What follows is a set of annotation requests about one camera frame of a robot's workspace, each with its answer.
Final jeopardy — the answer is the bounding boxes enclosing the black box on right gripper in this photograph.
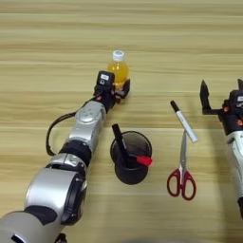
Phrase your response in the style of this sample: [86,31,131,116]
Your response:
[230,89,243,110]

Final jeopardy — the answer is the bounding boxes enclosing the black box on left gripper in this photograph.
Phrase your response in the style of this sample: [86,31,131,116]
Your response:
[95,70,116,93]

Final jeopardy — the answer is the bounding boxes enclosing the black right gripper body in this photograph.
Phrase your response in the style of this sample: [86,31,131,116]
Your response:
[220,100,243,137]

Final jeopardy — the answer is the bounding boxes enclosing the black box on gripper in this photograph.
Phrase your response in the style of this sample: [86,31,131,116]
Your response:
[230,89,243,110]
[95,70,116,93]

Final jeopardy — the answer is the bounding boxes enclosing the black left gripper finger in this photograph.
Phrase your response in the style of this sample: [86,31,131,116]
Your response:
[119,79,132,100]

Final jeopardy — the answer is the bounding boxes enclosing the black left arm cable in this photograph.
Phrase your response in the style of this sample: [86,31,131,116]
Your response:
[46,96,100,158]

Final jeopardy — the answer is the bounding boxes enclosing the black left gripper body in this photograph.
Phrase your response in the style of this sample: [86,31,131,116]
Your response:
[93,86,123,113]

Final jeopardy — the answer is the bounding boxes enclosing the black marker pen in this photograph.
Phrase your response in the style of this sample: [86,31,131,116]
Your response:
[111,122,135,166]

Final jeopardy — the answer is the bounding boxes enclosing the black mesh pen holder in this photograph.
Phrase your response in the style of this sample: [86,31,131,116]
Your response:
[109,130,153,186]

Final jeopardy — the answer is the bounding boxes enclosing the red handled scissors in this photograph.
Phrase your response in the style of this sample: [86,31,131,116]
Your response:
[166,129,197,201]

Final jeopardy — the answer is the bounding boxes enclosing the red capped marker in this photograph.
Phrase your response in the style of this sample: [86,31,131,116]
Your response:
[135,154,154,168]

